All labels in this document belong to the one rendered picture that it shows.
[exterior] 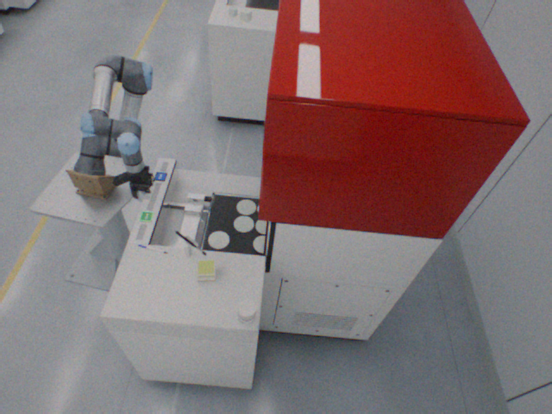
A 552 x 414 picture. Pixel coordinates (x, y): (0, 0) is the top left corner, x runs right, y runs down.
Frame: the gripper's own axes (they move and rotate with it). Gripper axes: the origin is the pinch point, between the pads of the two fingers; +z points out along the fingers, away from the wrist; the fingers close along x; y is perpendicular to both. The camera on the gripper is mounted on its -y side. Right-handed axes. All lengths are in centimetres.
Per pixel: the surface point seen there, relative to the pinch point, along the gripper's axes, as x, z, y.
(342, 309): -15, 60, 103
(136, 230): -7.9, 13.8, -1.8
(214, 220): 6.7, 19.9, 31.2
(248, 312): -46, 4, 54
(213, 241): -5.6, 19.9, 32.8
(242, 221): 7.8, 19.8, 45.2
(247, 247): -7, 20, 49
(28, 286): 3, 110, -96
